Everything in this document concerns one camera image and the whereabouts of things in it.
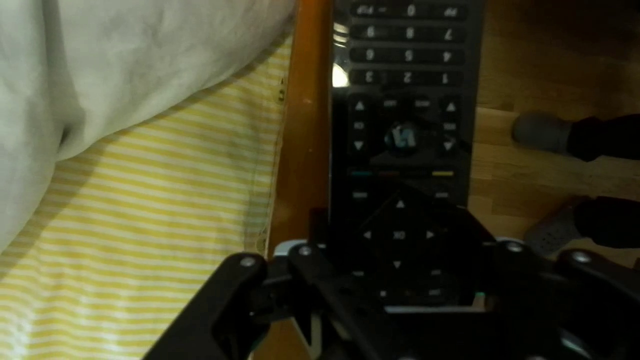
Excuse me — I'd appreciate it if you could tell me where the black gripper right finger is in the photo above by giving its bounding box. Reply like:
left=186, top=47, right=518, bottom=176
left=465, top=212, right=640, bottom=360

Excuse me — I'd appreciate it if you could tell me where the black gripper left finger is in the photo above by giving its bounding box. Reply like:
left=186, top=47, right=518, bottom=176
left=142, top=206, right=348, bottom=360

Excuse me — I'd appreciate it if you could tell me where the black remote control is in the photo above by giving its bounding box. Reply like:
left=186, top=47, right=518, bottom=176
left=327, top=0, right=487, bottom=308

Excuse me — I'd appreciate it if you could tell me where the wooden bed footboard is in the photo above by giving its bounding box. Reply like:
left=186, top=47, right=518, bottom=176
left=255, top=0, right=335, bottom=360

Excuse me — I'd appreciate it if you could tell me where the yellow striped duvet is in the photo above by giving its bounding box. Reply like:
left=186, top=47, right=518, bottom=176
left=0, top=38, right=295, bottom=360

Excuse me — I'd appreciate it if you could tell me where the large white pillow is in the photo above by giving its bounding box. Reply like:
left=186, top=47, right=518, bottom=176
left=0, top=0, right=297, bottom=255

